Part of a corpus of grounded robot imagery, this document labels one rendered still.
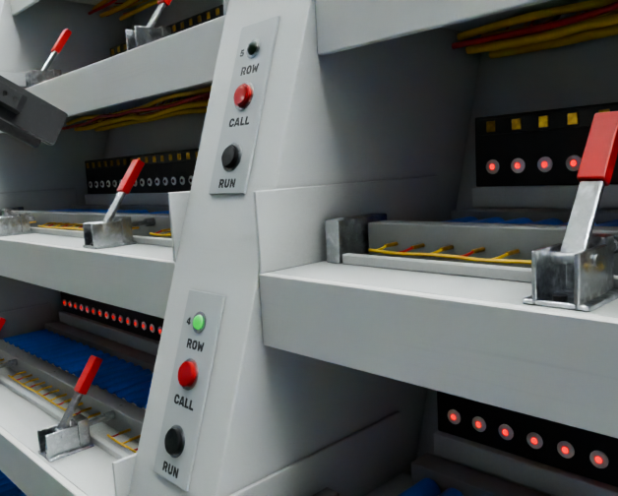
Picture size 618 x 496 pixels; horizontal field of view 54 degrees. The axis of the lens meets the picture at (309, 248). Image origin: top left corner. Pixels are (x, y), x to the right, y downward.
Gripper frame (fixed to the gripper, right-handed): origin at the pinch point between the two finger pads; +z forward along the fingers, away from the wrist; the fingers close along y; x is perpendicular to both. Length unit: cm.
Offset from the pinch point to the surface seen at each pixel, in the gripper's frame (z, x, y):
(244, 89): 7.1, 3.4, 20.9
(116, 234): 12.1, -5.9, 0.8
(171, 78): 8.1, 7.2, 7.6
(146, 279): 10.8, -9.7, 11.3
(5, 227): 11.0, -6.6, -25.8
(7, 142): 11.7, 7.3, -44.8
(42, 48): 11, 23, -45
